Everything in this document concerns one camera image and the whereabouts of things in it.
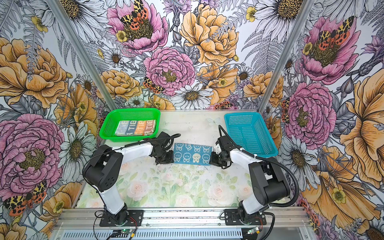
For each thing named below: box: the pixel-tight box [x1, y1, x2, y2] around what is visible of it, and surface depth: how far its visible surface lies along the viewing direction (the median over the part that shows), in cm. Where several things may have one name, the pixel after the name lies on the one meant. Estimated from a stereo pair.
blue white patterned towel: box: [173, 143, 214, 166], surface depth 98 cm
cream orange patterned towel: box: [115, 119, 157, 136], surface depth 109 cm
